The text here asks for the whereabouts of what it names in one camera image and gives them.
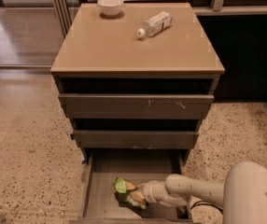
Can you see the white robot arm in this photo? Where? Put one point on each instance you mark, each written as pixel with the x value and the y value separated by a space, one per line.
pixel 242 196

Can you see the grey top drawer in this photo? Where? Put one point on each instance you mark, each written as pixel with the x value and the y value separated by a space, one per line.
pixel 125 106

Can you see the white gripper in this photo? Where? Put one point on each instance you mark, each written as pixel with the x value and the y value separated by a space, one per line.
pixel 149 190

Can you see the green rice chip bag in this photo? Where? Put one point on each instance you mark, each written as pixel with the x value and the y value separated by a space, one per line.
pixel 124 187

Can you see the white ceramic bowl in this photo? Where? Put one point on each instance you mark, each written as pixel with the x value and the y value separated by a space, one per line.
pixel 110 8

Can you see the grey bottom drawer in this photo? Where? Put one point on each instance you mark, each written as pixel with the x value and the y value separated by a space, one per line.
pixel 103 205

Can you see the beige drawer cabinet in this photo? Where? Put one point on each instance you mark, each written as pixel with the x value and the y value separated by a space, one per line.
pixel 104 56

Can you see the grey middle drawer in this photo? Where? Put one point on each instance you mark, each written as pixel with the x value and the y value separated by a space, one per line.
pixel 136 139

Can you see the white plastic bottle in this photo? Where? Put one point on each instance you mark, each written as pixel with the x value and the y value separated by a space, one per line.
pixel 155 24

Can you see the grey drawer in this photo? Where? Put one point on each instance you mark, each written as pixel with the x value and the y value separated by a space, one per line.
pixel 125 106
pixel 136 139
pixel 103 205

